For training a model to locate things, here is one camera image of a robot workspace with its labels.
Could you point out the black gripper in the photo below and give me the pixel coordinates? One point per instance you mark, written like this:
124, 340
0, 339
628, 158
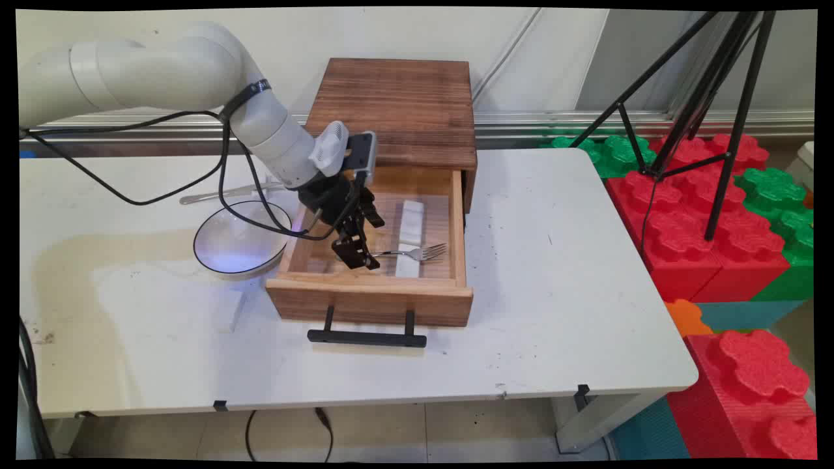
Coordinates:
329, 198

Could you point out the silver table knife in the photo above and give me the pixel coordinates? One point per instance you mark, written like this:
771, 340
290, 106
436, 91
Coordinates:
208, 195

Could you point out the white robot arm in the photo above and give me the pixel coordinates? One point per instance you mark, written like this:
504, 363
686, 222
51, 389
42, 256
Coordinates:
163, 68

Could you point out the white ceramic cutlery rest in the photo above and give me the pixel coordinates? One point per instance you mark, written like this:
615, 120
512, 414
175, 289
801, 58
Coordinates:
412, 221
407, 267

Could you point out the silver fork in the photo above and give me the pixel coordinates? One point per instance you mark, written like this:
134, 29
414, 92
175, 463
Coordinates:
427, 252

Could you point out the dark wooden drawer cabinet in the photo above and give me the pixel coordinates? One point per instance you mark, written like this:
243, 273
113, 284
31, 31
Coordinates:
397, 104

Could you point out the white bowl with black rim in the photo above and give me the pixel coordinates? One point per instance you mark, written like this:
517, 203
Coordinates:
231, 251

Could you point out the green foam block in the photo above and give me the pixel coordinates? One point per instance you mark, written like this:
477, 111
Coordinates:
791, 215
609, 156

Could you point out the white table leg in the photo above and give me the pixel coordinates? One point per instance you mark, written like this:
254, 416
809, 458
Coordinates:
586, 423

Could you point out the large red foam block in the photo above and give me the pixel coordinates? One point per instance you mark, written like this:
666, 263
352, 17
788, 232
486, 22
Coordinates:
690, 254

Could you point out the orange foam block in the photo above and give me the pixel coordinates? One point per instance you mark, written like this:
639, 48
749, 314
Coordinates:
687, 318

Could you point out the teal foam floor mat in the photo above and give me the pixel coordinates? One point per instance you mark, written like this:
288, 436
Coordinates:
648, 433

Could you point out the teal foam block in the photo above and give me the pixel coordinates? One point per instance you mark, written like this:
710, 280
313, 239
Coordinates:
749, 314

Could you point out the black tripod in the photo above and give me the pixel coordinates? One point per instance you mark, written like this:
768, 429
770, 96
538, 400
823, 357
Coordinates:
743, 117

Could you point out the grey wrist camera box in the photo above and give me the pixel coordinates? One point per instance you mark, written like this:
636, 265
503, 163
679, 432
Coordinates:
362, 156

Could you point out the aluminium wall rail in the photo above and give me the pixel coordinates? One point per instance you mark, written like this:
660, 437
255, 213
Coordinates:
554, 124

